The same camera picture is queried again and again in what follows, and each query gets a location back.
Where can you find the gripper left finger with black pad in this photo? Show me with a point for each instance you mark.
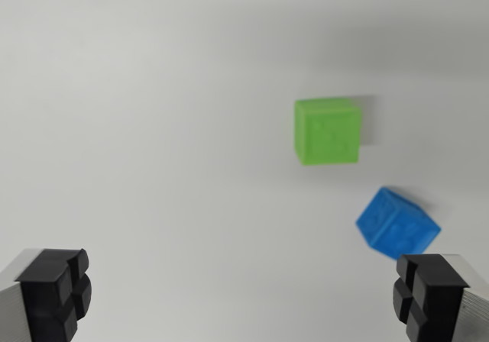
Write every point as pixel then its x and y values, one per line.
pixel 42 300

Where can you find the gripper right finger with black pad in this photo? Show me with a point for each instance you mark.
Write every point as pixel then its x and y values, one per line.
pixel 439 300

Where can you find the blue embossed soft cube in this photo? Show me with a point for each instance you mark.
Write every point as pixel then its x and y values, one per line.
pixel 395 225

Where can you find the green embossed soft cube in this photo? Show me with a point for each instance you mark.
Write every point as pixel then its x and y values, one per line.
pixel 328 132

